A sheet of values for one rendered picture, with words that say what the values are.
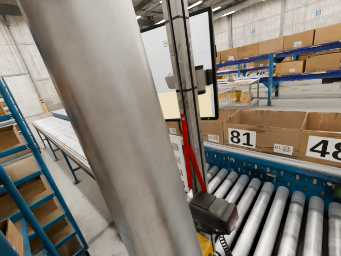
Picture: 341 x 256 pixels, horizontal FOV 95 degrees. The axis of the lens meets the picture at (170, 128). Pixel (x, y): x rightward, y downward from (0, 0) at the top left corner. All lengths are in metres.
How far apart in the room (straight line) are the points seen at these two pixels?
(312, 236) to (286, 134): 0.42
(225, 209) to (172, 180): 0.29
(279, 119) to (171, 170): 1.15
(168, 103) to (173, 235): 0.42
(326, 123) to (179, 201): 1.14
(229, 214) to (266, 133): 0.64
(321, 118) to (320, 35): 4.28
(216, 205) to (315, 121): 0.93
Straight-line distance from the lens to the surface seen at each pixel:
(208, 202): 0.45
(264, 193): 0.99
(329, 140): 0.97
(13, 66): 16.70
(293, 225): 0.90
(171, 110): 0.54
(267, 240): 0.83
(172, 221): 0.18
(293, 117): 1.25
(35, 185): 1.57
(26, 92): 16.47
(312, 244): 0.87
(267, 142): 1.02
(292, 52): 5.40
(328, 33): 5.42
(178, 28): 0.37
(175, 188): 0.17
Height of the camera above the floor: 1.42
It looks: 20 degrees down
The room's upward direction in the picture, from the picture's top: 11 degrees counter-clockwise
